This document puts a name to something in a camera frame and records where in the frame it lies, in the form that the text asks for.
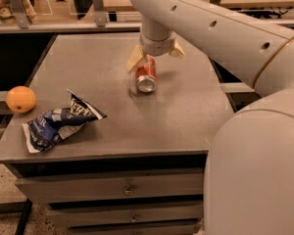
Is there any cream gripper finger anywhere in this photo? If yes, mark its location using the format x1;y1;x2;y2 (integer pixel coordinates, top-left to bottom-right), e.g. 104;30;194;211
169;41;186;59
126;45;147;72

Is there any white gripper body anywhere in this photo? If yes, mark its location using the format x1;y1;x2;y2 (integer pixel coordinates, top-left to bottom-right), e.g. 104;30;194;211
139;33;175;57

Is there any red coke can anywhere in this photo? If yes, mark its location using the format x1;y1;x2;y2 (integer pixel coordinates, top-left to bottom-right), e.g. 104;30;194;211
135;57;156;93

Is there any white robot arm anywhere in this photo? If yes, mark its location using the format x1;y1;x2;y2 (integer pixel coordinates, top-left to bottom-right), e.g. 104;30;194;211
130;0;294;235

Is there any grey drawer cabinet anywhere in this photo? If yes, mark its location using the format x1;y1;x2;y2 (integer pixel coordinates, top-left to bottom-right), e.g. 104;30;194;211
0;33;233;235

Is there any blue crumpled chip bag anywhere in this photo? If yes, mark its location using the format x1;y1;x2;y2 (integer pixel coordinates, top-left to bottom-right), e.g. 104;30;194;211
23;91;107;154

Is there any orange fruit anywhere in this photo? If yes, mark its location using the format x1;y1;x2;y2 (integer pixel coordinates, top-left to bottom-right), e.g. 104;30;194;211
6;86;36;113

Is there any metal railing post middle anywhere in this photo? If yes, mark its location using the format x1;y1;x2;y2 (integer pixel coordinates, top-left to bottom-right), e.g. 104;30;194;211
92;0;106;27

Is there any metal railing post left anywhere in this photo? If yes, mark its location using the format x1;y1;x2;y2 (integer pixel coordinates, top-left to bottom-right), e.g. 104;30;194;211
9;0;31;29

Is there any top drawer metal handle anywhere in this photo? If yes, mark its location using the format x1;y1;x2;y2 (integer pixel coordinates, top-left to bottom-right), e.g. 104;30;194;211
123;184;133;196

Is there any drawer metal handle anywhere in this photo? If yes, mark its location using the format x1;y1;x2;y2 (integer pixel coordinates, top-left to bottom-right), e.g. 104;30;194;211
130;214;138;223
123;184;133;196

